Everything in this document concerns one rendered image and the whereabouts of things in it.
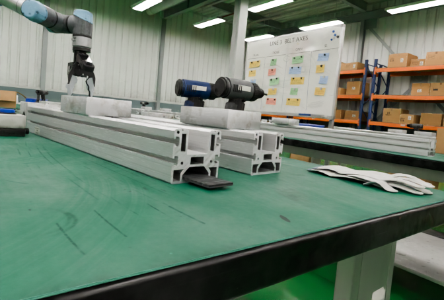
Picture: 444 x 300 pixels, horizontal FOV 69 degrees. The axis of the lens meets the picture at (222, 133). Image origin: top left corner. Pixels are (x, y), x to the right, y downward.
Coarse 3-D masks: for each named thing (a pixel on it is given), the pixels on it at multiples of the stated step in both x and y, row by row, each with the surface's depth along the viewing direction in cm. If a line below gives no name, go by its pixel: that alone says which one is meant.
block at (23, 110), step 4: (20, 104) 110; (24, 104) 107; (28, 104) 105; (32, 104) 105; (36, 104) 106; (40, 104) 107; (44, 104) 108; (48, 104) 109; (52, 104) 110; (56, 104) 111; (20, 108) 110; (24, 108) 107; (20, 112) 110; (24, 112) 106; (28, 120) 105
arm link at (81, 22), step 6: (78, 12) 131; (84, 12) 131; (90, 12) 134; (72, 18) 131; (78, 18) 131; (84, 18) 131; (90, 18) 133; (72, 24) 131; (78, 24) 131; (84, 24) 131; (90, 24) 133; (72, 30) 133; (78, 30) 131; (84, 30) 131; (90, 30) 133; (84, 36) 135; (90, 36) 134
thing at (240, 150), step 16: (208, 128) 71; (224, 128) 68; (224, 144) 67; (240, 144) 64; (256, 144) 63; (272, 144) 67; (224, 160) 67; (240, 160) 64; (256, 160) 63; (272, 160) 67
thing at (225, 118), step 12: (192, 108) 74; (204, 108) 71; (216, 108) 69; (180, 120) 77; (192, 120) 74; (204, 120) 71; (216, 120) 68; (228, 120) 66; (240, 120) 69; (252, 120) 72
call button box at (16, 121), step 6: (0, 114) 86; (6, 114) 87; (12, 114) 88; (18, 114) 91; (0, 120) 86; (6, 120) 87; (12, 120) 88; (18, 120) 89; (24, 120) 90; (0, 126) 86; (6, 126) 87; (12, 126) 88; (18, 126) 89; (24, 126) 90; (0, 132) 86; (6, 132) 87; (12, 132) 88; (18, 132) 90; (24, 132) 91
